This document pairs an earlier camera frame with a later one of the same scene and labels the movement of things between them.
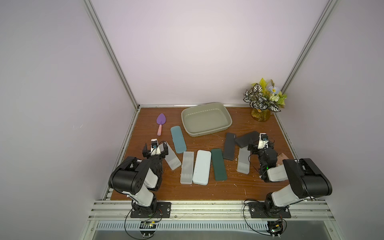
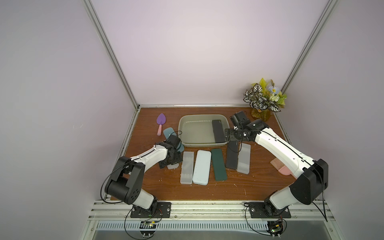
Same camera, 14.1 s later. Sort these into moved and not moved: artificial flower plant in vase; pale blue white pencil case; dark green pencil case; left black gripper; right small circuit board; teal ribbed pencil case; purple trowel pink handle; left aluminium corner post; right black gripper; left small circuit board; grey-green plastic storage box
Moved: left black gripper; teal ribbed pencil case; right black gripper; grey-green plastic storage box
Not moved: pale blue white pencil case; left aluminium corner post; dark green pencil case; artificial flower plant in vase; right small circuit board; left small circuit board; purple trowel pink handle
